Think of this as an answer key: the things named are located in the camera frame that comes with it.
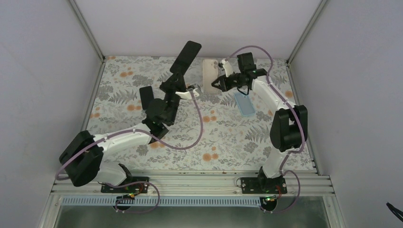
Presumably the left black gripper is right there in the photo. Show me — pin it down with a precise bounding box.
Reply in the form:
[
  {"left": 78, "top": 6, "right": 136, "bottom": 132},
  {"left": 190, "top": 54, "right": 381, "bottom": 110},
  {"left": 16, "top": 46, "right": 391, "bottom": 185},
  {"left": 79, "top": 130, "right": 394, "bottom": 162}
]
[{"left": 160, "top": 69, "right": 186, "bottom": 124}]

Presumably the beige phone case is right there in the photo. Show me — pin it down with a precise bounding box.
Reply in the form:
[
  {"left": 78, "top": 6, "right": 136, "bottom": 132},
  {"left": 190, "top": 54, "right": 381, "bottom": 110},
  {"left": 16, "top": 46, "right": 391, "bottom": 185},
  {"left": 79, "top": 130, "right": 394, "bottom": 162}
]
[{"left": 202, "top": 59, "right": 218, "bottom": 93}]

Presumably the light blue phone case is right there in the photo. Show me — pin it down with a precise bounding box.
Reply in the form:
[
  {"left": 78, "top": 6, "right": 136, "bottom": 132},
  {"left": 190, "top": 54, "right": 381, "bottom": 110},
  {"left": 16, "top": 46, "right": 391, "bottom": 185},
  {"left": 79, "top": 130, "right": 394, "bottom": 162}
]
[{"left": 234, "top": 92, "right": 256, "bottom": 116}]

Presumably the light blue cased phone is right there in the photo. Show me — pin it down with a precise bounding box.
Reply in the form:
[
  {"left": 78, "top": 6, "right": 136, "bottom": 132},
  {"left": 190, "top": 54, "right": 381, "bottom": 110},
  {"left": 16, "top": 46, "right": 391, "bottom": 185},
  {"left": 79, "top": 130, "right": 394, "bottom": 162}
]
[{"left": 139, "top": 86, "right": 154, "bottom": 110}]

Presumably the black phone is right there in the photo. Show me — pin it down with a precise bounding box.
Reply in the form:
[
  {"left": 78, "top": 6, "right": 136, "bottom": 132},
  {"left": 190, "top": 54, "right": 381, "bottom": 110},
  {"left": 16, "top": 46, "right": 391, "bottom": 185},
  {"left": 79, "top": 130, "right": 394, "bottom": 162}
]
[{"left": 170, "top": 40, "right": 202, "bottom": 75}]

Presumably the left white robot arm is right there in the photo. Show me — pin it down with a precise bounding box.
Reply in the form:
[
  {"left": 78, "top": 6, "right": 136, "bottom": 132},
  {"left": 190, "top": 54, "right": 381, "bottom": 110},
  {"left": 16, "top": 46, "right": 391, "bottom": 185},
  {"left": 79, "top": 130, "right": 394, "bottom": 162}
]
[{"left": 59, "top": 70, "right": 189, "bottom": 192}]

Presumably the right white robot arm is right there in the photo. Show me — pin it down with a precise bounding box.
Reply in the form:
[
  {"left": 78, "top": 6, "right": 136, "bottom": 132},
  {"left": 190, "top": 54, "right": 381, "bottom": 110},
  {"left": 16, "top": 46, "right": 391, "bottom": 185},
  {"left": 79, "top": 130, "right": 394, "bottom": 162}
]
[{"left": 211, "top": 52, "right": 307, "bottom": 194}]

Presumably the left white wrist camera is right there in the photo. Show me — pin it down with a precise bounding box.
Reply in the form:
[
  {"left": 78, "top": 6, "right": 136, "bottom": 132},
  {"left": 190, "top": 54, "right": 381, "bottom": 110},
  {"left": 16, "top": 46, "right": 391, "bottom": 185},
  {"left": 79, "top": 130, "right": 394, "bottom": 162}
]
[{"left": 175, "top": 88, "right": 200, "bottom": 100}]

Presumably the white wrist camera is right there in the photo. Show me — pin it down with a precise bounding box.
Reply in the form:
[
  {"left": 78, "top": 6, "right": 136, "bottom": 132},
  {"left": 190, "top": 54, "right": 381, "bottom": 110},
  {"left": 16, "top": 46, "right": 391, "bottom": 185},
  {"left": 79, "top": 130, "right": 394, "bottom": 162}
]
[
  {"left": 175, "top": 88, "right": 200, "bottom": 100},
  {"left": 218, "top": 58, "right": 234, "bottom": 77}
]

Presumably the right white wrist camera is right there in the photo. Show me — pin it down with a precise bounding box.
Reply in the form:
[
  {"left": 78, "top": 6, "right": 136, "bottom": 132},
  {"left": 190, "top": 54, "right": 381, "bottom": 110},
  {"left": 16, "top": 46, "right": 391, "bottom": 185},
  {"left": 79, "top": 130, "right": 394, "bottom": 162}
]
[{"left": 218, "top": 58, "right": 234, "bottom": 77}]

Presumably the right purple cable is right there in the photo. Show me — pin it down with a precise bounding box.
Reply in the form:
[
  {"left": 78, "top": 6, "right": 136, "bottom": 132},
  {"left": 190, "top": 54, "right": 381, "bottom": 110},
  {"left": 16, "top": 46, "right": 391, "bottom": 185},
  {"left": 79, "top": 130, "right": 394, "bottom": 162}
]
[{"left": 225, "top": 45, "right": 307, "bottom": 215}]

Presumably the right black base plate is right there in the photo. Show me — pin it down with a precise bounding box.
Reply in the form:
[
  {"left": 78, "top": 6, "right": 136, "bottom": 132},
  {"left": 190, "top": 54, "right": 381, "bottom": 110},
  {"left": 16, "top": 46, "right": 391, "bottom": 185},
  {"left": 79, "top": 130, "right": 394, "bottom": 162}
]
[{"left": 240, "top": 176, "right": 288, "bottom": 194}]

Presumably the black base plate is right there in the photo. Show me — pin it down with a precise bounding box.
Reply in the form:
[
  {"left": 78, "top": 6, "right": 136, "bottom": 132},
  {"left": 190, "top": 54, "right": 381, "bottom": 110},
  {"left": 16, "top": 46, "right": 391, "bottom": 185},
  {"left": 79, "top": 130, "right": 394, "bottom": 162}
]
[
  {"left": 240, "top": 176, "right": 288, "bottom": 194},
  {"left": 101, "top": 177, "right": 149, "bottom": 195}
]

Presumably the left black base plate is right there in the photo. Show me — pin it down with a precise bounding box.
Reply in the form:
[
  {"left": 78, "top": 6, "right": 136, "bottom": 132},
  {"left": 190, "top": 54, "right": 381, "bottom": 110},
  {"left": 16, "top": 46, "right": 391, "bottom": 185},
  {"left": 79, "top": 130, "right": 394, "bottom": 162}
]
[{"left": 101, "top": 177, "right": 149, "bottom": 195}]

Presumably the aluminium rail frame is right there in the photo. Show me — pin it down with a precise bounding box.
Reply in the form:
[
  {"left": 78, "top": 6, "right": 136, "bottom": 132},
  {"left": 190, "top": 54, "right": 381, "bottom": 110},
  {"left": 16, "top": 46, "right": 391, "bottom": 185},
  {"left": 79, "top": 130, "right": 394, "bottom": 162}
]
[{"left": 50, "top": 171, "right": 335, "bottom": 197}]

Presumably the white slotted cable duct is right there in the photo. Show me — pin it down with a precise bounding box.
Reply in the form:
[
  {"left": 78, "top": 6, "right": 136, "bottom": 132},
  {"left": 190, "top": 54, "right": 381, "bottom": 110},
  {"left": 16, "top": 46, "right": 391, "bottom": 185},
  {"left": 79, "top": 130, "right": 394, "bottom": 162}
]
[{"left": 61, "top": 196, "right": 262, "bottom": 207}]

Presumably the black cable bottom right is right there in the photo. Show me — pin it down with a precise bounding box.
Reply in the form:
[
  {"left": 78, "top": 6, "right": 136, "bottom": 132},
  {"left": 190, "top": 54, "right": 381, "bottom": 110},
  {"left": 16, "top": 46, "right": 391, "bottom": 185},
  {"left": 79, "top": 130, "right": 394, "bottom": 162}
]
[{"left": 386, "top": 202, "right": 403, "bottom": 222}]

